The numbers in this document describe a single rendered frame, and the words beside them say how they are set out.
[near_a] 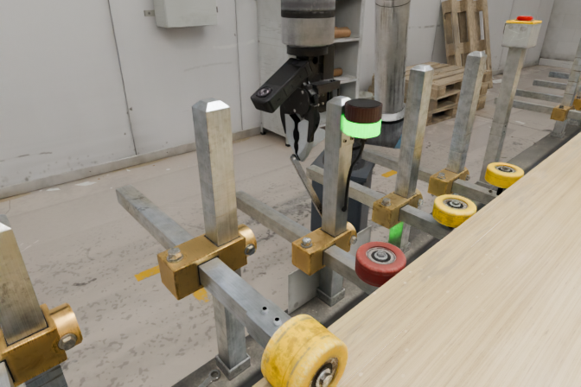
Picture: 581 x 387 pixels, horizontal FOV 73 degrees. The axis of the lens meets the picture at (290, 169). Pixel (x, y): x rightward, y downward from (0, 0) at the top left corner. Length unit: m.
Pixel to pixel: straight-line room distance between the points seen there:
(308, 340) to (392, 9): 1.10
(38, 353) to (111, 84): 2.78
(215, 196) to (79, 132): 2.74
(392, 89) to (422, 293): 0.98
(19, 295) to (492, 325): 0.55
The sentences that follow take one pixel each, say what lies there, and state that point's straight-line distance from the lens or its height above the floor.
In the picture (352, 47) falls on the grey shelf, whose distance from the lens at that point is 4.02.
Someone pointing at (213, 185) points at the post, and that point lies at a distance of 0.52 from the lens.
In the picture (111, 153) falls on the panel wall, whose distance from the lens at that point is 3.33.
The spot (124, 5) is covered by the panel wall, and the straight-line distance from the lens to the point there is 3.19.
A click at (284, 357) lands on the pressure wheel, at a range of 0.43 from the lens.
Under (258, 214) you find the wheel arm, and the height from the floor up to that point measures 0.85.
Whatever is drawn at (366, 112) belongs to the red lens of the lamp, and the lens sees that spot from 0.62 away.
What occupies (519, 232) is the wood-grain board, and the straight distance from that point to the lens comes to 0.82.
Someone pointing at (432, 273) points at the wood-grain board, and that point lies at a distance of 0.66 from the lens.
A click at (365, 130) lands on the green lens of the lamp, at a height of 1.10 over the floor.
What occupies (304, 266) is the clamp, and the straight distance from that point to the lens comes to 0.74.
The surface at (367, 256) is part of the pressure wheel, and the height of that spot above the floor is 0.90.
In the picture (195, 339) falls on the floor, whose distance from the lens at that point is 1.78.
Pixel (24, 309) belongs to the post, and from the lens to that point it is 0.50.
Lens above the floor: 1.30
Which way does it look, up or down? 25 degrees down
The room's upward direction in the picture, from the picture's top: straight up
